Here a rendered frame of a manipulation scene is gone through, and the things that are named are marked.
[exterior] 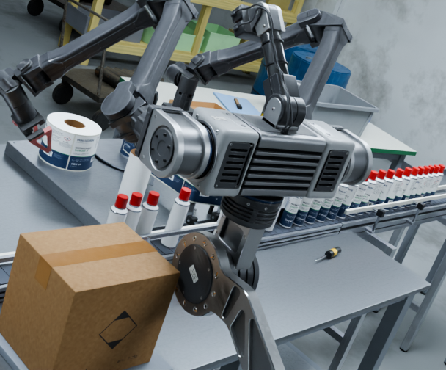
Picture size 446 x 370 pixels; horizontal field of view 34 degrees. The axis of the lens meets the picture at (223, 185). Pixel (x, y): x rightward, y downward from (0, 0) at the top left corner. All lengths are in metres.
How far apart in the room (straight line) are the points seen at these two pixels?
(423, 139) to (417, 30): 1.10
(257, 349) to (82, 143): 1.30
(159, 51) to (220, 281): 0.55
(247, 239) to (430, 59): 5.98
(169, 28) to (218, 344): 0.88
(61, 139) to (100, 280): 1.10
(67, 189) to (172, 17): 0.93
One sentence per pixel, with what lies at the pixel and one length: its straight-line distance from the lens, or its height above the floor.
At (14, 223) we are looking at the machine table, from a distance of 2.35.
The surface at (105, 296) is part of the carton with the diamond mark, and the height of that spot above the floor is 1.09.
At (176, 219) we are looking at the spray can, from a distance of 2.30.
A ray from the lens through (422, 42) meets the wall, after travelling 7.62.
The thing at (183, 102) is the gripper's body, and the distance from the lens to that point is 2.27.
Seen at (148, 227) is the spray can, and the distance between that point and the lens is 2.21.
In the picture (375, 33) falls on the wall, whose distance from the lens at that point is 8.03.
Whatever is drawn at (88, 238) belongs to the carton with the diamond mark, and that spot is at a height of 1.12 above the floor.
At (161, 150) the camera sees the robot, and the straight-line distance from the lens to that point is 1.48.
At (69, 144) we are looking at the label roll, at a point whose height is 0.98.
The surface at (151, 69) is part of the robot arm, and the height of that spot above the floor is 1.53.
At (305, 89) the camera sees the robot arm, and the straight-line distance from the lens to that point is 2.00.
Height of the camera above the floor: 1.96
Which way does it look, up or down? 21 degrees down
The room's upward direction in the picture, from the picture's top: 20 degrees clockwise
